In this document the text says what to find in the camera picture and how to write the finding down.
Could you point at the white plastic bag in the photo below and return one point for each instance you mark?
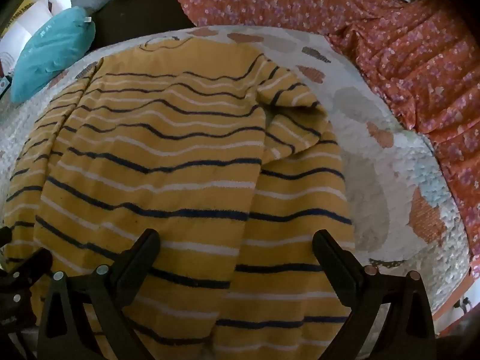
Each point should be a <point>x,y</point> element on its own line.
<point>26,26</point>

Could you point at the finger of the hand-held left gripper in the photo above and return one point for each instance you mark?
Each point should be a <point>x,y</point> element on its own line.
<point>22,287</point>

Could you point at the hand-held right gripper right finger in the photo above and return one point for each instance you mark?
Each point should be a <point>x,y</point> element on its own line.
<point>325,249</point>

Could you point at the teal pillow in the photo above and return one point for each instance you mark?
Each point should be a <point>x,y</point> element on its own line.
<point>52,50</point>

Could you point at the orange floral bedsheet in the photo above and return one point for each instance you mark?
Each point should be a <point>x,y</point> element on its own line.
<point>393,45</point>

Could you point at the yellow striped shirt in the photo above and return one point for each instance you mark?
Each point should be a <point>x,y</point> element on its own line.
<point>157,180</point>

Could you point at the white patterned quilted mat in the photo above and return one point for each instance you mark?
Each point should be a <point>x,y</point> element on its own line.
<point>378,180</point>

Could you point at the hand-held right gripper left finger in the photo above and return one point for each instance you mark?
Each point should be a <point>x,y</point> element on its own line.
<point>144,247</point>

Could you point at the dark cloth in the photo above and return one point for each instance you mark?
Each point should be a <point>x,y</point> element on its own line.
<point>138,15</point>

